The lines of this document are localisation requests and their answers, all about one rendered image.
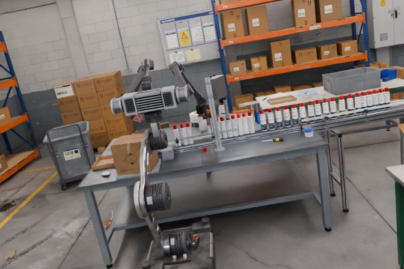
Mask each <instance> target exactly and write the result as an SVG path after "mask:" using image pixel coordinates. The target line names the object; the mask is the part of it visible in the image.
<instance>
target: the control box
mask: <svg viewBox="0 0 404 269"><path fill-rule="evenodd" d="M210 84H211V87H212V93H213V100H219V99H221V98H223V97H225V96H226V95H227V90H226V85H225V78H224V75H217V76H215V77H212V78H210Z"/></svg>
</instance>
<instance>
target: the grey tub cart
mask: <svg viewBox="0 0 404 269"><path fill-rule="evenodd" d="M89 131H90V122H89V121H82V122H77V123H74V124H69V125H64V126H61V127H56V128H52V129H50V130H48V131H47V132H46V136H45V138H44V140H43V143H44V144H47V147H48V148H49V151H50V154H51V156H52V159H53V161H54V164H55V167H56V169H57V171H58V175H59V176H60V184H61V185H62V186H61V190H62V191H65V190H66V189H67V185H66V183H68V182H71V181H75V180H79V179H82V178H84V177H85V176H86V174H87V173H88V172H89V171H90V169H91V166H92V165H93V163H94V162H95V161H96V158H95V156H94V153H93V147H92V143H91V138H90V132H89Z"/></svg>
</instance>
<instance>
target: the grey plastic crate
mask: <svg viewBox="0 0 404 269"><path fill-rule="evenodd" d="M322 77H323V88H324V90H325V91H326V92H329V93H331V94H334V95H341V94H347V93H351V92H357V91H363V90H368V89H374V88H380V87H381V70H378V69H375V68H369V67H361V68H355V69H351V70H345V71H338V72H335V73H328V74H323V75H322Z"/></svg>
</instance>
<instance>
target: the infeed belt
mask: <svg viewBox="0 0 404 269"><path fill-rule="evenodd" d="M299 126H301V125H297V126H294V125H293V124H292V125H291V127H286V126H283V128H277V127H275V130H282V129H285V128H292V127H299ZM275 130H270V129H269V128H268V129H267V131H261V130H258V131H255V133H253V134H245V135H242V136H248V135H254V134H258V133H264V132H269V131H275ZM237 137H241V136H237ZM237 137H232V138H237ZM226 139H231V138H226ZM221 140H224V139H223V138H222V139H221ZM207 142H213V139H206V140H203V141H196V142H194V144H192V145H196V144H203V143H207ZM186 146H190V145H189V144H188V145H183V144H182V146H180V147H186ZM168 147H173V148H178V147H177V146H176V145H173V146H168Z"/></svg>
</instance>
